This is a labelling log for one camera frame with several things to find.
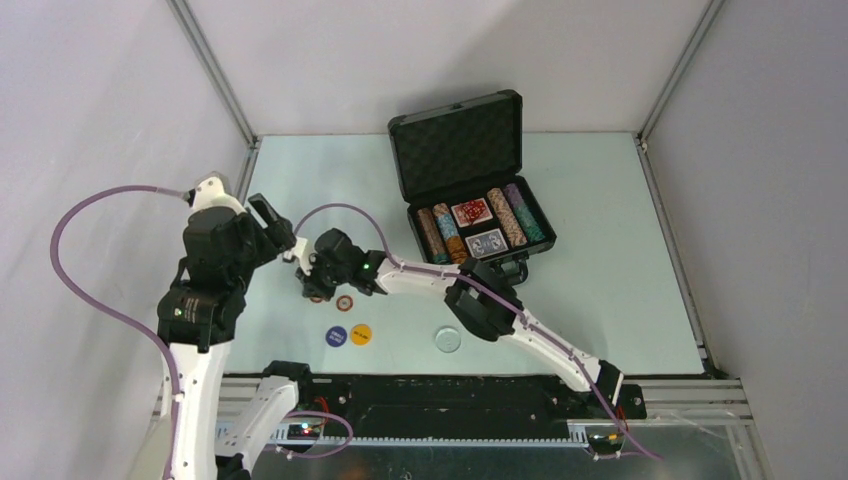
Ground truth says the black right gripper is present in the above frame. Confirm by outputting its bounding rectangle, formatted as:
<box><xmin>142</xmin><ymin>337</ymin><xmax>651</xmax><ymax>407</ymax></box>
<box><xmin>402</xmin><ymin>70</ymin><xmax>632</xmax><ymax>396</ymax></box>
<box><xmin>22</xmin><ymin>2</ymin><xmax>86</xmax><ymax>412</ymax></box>
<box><xmin>297</xmin><ymin>253</ymin><xmax>351</xmax><ymax>303</ymax></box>

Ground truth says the red dice set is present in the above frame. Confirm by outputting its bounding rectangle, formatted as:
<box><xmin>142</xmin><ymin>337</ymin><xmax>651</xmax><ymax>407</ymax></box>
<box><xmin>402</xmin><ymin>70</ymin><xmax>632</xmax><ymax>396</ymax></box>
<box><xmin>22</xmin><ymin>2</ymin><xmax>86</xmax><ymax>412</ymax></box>
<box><xmin>450</xmin><ymin>198</ymin><xmax>494</xmax><ymax>228</ymax></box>

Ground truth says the pink brown chip stack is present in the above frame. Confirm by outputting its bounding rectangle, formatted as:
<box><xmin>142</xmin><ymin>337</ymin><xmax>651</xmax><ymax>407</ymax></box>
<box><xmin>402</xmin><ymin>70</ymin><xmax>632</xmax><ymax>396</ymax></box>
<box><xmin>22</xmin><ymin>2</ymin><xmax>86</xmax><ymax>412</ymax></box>
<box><xmin>486</xmin><ymin>188</ymin><xmax>528</xmax><ymax>247</ymax></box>

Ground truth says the yellow big blind button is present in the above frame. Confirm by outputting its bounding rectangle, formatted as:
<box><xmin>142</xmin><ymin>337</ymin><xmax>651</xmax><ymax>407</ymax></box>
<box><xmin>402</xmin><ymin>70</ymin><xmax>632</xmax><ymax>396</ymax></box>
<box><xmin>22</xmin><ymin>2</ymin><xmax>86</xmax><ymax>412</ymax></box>
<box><xmin>350</xmin><ymin>324</ymin><xmax>373</xmax><ymax>346</ymax></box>

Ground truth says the blue small blind button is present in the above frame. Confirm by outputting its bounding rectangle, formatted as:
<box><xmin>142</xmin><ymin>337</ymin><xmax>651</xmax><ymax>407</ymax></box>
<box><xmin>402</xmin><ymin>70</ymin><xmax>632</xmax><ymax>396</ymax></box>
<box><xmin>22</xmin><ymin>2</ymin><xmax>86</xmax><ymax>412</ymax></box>
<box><xmin>325</xmin><ymin>326</ymin><xmax>348</xmax><ymax>348</ymax></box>

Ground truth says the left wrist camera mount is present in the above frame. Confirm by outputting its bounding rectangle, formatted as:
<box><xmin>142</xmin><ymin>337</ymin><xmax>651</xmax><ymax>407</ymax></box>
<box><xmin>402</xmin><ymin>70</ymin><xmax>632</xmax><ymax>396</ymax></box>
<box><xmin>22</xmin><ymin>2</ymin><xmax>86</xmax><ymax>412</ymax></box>
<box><xmin>184</xmin><ymin>171</ymin><xmax>246</xmax><ymax>214</ymax></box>

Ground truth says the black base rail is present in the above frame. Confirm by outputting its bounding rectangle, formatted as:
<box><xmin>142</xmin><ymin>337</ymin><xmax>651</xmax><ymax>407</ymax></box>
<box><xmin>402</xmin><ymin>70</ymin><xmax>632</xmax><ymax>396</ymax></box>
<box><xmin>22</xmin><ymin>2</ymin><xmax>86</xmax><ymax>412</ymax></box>
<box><xmin>297</xmin><ymin>375</ymin><xmax>610</xmax><ymax>441</ymax></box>

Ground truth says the black poker case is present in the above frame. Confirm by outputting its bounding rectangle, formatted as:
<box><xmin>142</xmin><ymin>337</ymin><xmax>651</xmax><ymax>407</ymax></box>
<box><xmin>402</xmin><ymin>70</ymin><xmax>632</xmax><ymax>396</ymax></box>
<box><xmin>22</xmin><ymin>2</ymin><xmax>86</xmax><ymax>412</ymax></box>
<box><xmin>387</xmin><ymin>89</ymin><xmax>557</xmax><ymax>285</ymax></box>

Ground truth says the purple green chip stack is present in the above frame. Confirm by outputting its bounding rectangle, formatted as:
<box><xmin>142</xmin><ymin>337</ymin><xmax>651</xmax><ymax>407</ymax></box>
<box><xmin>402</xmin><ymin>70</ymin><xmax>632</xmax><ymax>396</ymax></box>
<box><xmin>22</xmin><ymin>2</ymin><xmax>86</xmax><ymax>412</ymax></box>
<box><xmin>503</xmin><ymin>183</ymin><xmax>546</xmax><ymax>242</ymax></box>

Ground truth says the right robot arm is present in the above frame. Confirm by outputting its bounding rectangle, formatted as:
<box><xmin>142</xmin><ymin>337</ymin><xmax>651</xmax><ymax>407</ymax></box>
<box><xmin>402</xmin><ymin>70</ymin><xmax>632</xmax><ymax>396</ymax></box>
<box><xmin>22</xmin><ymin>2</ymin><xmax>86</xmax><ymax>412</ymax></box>
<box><xmin>283</xmin><ymin>229</ymin><xmax>624</xmax><ymax>418</ymax></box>

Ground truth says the blue orange chip stack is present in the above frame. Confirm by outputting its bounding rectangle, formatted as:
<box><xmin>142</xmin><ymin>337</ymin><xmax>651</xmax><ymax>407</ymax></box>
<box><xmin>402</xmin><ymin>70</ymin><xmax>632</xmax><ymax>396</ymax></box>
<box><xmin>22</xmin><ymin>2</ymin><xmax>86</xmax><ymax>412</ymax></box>
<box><xmin>432</xmin><ymin>203</ymin><xmax>469</xmax><ymax>264</ymax></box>

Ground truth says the clear dealer button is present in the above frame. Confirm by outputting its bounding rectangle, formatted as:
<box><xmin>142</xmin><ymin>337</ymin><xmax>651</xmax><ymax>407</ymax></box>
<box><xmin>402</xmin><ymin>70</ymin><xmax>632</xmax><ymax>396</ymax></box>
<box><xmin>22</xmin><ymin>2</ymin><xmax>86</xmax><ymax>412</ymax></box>
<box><xmin>434</xmin><ymin>327</ymin><xmax>462</xmax><ymax>354</ymax></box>

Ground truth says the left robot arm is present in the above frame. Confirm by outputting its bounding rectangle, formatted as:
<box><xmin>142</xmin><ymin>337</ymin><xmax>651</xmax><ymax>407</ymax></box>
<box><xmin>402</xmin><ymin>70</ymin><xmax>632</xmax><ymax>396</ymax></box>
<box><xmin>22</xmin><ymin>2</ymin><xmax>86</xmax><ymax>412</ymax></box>
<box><xmin>157</xmin><ymin>194</ymin><xmax>316</xmax><ymax>479</ymax></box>

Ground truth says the blue playing card deck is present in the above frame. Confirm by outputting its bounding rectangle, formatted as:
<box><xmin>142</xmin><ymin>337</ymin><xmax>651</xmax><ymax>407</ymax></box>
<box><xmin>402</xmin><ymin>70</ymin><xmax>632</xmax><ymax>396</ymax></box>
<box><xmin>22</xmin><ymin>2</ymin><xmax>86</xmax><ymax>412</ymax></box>
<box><xmin>465</xmin><ymin>228</ymin><xmax>510</xmax><ymax>259</ymax></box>

